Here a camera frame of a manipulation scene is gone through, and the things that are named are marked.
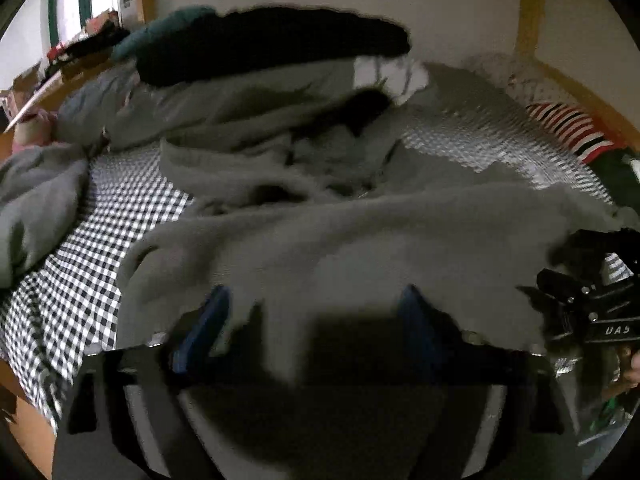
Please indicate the grey large sweatshirt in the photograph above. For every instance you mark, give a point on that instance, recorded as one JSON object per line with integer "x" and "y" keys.
{"x": 350, "y": 230}

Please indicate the white printed cloth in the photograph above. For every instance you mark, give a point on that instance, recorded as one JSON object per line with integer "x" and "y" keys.
{"x": 385, "y": 72}

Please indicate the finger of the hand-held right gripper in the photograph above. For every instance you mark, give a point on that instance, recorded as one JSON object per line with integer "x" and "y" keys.
{"x": 542, "y": 296}

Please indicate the person's right hand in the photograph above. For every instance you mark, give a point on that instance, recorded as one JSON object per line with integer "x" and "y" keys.
{"x": 634, "y": 367}

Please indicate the white lace cloth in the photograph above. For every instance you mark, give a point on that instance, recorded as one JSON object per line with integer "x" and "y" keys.
{"x": 510, "y": 80}

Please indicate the teal garment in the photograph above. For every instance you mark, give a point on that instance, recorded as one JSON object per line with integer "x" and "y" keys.
{"x": 160, "y": 35}

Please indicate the black white checkered bedsheet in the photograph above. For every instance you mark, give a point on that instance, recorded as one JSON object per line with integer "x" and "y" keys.
{"x": 100, "y": 240}

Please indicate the red white black striped cloth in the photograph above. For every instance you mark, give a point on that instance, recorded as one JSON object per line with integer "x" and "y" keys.
{"x": 570, "y": 127}

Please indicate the black garment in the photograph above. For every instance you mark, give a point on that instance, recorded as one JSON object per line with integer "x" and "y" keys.
{"x": 275, "y": 40}

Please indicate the green framed window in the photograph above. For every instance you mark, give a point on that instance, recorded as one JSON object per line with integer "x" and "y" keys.
{"x": 70, "y": 0}

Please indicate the dark green cloth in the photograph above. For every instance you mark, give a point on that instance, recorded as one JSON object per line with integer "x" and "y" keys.
{"x": 617, "y": 175}

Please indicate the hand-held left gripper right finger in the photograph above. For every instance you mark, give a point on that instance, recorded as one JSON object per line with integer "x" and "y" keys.
{"x": 417, "y": 321}

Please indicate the blue-grey blanket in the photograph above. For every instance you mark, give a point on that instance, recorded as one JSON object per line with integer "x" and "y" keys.
{"x": 35, "y": 200}

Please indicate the pile of colourful clothes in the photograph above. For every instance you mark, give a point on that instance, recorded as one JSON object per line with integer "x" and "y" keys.
{"x": 85, "y": 42}

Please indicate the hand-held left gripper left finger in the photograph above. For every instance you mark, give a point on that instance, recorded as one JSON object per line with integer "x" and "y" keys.
{"x": 210, "y": 321}

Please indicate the wooden bed frame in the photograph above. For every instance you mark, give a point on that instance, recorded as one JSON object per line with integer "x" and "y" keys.
{"x": 530, "y": 20}

